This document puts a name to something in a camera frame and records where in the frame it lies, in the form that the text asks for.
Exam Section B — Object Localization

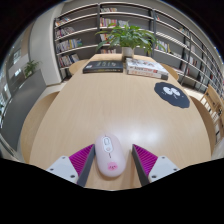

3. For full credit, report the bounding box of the black book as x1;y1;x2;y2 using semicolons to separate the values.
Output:
82;59;124;74

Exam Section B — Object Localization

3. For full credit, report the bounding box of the grey shelf unit with books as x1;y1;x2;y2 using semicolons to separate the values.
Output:
53;1;224;98

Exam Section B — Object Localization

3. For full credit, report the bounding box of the slatted light wooden chair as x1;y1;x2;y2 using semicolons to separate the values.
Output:
199;83;224;134

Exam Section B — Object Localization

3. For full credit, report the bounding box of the green potted plant, white pot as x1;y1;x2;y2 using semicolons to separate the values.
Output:
94;22;161;61

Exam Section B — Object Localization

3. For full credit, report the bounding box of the pink computer mouse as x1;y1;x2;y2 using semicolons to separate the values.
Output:
94;133;127;179

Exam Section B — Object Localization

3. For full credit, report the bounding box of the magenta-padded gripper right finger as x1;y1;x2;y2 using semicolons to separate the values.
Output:
131;144;181;187

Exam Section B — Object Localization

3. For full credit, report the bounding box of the white book with dark spine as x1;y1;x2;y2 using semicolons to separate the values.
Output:
126;68;169;81

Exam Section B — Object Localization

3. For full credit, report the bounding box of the small distant potted plant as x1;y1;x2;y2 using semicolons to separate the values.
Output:
23;59;40;78

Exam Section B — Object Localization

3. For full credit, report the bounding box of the black sheep-shaped mouse pad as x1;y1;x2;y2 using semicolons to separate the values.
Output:
153;81;191;109

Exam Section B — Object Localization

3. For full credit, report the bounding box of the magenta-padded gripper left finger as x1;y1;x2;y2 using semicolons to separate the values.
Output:
45;143;96;188

